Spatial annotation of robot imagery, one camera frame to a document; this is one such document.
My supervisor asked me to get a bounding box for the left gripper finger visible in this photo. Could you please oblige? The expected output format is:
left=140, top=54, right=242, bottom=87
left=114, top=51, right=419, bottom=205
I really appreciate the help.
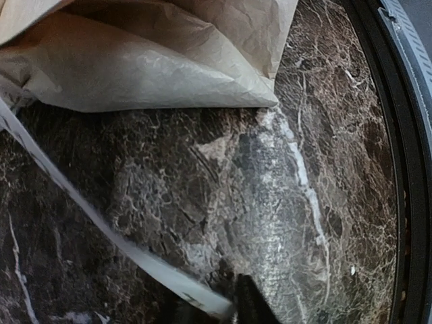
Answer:
left=236, top=274, right=280, bottom=324

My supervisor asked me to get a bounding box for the white slotted cable duct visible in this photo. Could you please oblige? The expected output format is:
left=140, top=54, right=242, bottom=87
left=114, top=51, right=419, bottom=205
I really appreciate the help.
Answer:
left=377, top=0, right=432, bottom=88

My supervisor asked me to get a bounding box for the black front table rail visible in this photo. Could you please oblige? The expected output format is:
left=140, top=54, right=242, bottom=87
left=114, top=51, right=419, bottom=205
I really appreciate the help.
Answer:
left=343, top=1, right=431, bottom=323

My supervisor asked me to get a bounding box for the beige wrapping paper sheet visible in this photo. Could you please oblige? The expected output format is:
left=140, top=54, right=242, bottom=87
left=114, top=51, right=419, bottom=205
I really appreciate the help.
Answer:
left=1, top=1, right=297, bottom=112

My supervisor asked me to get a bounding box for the white printed ribbon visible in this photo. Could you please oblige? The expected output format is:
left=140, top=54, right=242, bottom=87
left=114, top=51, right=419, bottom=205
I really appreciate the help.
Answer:
left=1, top=101, right=234, bottom=320

